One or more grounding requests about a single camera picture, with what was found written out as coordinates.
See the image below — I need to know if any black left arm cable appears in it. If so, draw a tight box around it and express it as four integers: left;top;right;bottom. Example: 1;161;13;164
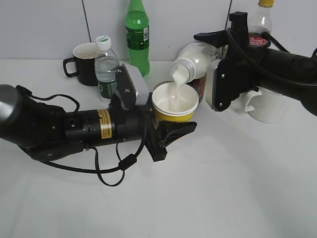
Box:
16;85;146;186

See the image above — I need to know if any milk bottle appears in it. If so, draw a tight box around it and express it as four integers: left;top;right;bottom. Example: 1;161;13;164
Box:
170;41;227;87

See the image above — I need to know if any brown coffee drink bottle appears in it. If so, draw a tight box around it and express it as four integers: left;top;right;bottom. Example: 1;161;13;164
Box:
187;75;206;103

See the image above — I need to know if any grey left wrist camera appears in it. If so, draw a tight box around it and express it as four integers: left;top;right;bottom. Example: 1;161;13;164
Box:
115;63;150;110

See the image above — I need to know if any black ceramic mug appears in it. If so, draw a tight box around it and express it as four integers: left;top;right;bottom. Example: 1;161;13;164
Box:
62;43;98;86

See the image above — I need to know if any white ceramic mug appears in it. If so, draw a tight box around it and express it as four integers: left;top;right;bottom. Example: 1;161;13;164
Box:
230;87;290;124

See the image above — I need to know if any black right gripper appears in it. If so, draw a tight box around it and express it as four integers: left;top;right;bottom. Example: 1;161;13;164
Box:
194;11;259;104

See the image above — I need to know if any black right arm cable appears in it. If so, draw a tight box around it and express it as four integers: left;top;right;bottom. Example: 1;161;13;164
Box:
225;27;317;87

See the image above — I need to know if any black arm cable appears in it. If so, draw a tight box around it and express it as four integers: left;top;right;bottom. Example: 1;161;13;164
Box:
16;85;146;186
225;27;317;87

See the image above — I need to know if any clear water bottle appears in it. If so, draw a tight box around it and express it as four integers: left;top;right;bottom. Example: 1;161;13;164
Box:
95;36;120;107

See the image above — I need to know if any red ceramic mug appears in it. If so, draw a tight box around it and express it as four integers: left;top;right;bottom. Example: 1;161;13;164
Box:
152;80;173;92

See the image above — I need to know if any cola bottle yellow cap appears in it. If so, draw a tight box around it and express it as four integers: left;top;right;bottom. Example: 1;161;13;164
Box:
248;0;274;47

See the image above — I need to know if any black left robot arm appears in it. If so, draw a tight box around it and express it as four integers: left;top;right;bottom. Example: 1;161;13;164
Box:
0;84;197;162

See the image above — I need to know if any green soda bottle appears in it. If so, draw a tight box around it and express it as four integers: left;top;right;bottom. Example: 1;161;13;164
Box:
125;0;150;76

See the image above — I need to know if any yellow paper cup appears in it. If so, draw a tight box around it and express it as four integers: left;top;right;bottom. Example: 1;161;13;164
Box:
152;82;199;122

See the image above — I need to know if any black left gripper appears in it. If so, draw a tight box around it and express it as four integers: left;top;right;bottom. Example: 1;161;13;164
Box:
109;96;197;163

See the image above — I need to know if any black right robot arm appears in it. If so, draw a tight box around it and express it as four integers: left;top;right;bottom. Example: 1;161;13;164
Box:
194;11;317;115

